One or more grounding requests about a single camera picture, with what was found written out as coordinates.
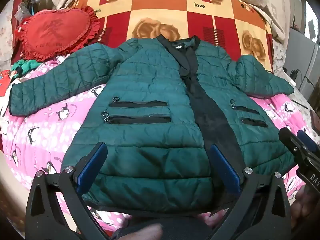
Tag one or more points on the beige floral cloth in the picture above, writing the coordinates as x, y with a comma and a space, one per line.
262, 7

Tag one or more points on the person's right hand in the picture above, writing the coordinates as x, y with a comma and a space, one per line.
303, 205

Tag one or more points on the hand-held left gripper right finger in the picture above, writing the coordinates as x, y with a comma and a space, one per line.
225, 170

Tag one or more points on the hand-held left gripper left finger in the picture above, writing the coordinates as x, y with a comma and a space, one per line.
93, 166

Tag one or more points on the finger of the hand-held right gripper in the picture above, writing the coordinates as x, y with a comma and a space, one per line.
288, 137
307, 140

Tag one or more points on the green knitted cloth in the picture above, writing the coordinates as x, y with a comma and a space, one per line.
25, 66

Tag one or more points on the green quilted jacket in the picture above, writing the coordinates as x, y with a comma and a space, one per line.
147, 135

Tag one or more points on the window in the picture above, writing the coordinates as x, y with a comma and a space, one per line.
312, 17

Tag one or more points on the red heart-shaped ruffled pillow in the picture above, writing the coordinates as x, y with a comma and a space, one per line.
53, 33

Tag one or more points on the red orange checkered rose blanket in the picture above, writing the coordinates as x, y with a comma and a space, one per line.
175, 10

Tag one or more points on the pink penguin print blanket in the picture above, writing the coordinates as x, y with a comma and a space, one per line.
37, 132

